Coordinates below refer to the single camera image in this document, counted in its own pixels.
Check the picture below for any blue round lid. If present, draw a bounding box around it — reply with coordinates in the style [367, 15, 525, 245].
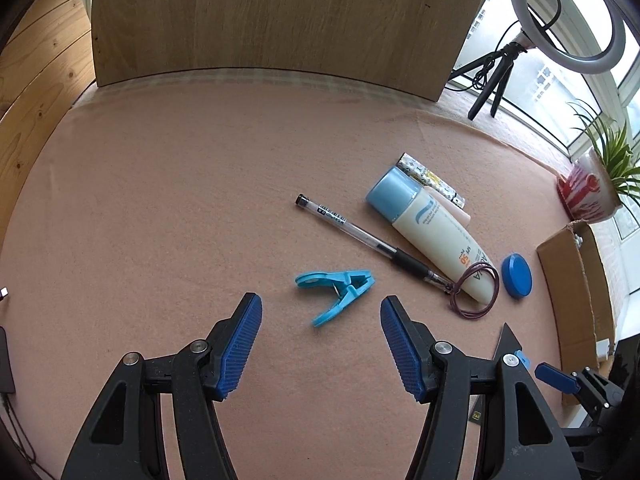
[501, 253, 533, 300]

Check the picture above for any dark purple hair tie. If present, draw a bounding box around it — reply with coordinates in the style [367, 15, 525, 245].
[447, 262, 501, 320]

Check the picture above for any black tripod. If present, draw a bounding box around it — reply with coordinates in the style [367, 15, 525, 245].
[447, 42, 523, 121]

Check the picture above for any cream tube with blue cap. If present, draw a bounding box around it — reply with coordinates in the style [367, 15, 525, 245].
[366, 166, 501, 303]

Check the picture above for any pink felt mat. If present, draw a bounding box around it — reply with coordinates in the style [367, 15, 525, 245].
[0, 67, 626, 480]

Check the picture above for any clear black gel pen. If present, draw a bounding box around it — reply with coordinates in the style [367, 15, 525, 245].
[295, 194, 456, 293]

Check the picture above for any blue plastic clip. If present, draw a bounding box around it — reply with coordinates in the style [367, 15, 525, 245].
[294, 269, 376, 328]

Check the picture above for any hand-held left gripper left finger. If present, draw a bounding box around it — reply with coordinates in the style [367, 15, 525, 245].
[60, 292, 263, 480]

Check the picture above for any light wooden board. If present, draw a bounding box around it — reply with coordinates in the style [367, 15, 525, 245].
[91, 0, 507, 103]

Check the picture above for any green spider plant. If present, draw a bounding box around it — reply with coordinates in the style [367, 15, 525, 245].
[567, 100, 640, 211]

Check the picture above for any brown cardboard box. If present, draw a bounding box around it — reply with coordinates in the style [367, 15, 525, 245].
[536, 220, 617, 407]

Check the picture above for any black hub cable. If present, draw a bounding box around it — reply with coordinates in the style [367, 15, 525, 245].
[0, 392, 38, 468]

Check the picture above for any red and white plant pot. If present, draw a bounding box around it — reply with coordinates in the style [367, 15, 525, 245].
[557, 152, 623, 222]

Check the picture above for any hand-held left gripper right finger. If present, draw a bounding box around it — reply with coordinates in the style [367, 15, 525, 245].
[380, 296, 583, 480]

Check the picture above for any dark grey card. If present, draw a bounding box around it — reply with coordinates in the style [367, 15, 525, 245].
[492, 322, 525, 363]

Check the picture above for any patterned white tube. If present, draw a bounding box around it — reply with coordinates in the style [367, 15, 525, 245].
[395, 152, 467, 209]

